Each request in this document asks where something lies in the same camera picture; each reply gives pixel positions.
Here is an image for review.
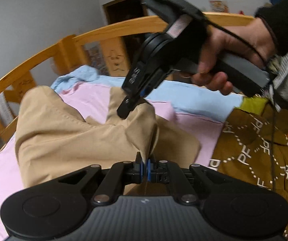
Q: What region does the tan hooded zip jacket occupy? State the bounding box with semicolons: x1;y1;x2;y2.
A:
15;86;200;188

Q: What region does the black sleeve right forearm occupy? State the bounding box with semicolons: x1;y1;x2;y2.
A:
255;0;288;56

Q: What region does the person's right hand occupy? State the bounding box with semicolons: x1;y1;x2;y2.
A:
191;18;277;95

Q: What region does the light blue bed sheet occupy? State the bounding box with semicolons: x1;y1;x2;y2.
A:
51;65;243;122

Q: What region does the brown patterned blanket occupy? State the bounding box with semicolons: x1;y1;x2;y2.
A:
207;97;288;240

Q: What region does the pink bed sheet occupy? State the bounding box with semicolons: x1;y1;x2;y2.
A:
0;83;223;240

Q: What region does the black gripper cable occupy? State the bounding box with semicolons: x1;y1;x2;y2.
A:
199;11;288;194

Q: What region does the dark wooden door frame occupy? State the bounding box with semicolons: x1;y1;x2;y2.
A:
103;0;149;64

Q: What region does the wooden bed frame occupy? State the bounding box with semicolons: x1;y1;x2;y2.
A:
0;12;256;151

